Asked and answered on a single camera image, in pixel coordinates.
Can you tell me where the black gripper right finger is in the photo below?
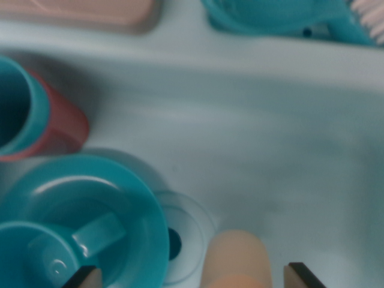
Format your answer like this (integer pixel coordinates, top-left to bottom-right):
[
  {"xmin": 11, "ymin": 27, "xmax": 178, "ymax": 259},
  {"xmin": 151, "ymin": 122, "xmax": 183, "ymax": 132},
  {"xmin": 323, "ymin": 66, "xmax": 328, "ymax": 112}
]
[{"xmin": 283, "ymin": 262, "xmax": 327, "ymax": 288}]

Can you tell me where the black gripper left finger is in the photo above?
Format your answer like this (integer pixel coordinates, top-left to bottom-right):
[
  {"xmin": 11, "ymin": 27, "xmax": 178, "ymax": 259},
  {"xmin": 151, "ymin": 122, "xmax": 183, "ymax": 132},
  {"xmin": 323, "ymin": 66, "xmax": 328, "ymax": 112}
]
[{"xmin": 64, "ymin": 265, "xmax": 103, "ymax": 288}]

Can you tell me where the cream detergent bottle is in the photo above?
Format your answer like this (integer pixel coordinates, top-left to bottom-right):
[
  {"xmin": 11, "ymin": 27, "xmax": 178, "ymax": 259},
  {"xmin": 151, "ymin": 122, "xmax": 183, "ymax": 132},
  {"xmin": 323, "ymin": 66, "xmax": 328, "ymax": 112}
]
[{"xmin": 199, "ymin": 229, "xmax": 273, "ymax": 288}]

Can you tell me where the light blue toy sink unit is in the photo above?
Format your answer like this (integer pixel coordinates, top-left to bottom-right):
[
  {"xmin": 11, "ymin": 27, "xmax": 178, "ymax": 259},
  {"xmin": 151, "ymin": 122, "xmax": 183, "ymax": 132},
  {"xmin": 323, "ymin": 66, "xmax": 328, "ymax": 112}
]
[{"xmin": 0, "ymin": 0, "xmax": 384, "ymax": 288}]

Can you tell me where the teal mug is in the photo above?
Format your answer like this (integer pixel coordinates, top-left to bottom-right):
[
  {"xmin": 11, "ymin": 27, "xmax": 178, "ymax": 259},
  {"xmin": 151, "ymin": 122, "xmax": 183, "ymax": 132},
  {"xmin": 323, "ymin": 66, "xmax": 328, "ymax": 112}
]
[{"xmin": 0, "ymin": 212, "xmax": 127, "ymax": 288}]

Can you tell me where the teal plate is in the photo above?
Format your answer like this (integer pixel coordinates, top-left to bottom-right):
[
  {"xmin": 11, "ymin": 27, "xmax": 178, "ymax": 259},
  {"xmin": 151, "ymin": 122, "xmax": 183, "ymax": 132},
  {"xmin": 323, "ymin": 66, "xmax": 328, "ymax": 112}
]
[{"xmin": 0, "ymin": 154, "xmax": 169, "ymax": 288}]

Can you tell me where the red tumbler cup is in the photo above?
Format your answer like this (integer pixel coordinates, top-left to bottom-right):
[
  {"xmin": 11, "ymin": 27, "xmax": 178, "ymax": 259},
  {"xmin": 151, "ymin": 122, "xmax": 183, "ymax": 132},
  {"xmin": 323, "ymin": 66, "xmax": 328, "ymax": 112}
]
[{"xmin": 0, "ymin": 68, "xmax": 90, "ymax": 163}]

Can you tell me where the teal dish brush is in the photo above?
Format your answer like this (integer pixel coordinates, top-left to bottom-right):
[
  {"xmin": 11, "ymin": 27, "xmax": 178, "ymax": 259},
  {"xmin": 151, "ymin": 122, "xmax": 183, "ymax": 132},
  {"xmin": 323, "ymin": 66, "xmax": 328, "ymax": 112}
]
[{"xmin": 200, "ymin": 0, "xmax": 384, "ymax": 46}]

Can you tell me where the grey toy faucet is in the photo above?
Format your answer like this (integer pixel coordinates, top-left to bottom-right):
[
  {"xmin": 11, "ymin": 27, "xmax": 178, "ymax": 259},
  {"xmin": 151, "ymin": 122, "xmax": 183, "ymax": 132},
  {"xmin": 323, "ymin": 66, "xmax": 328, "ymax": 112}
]
[{"xmin": 0, "ymin": 0, "xmax": 161, "ymax": 35}]

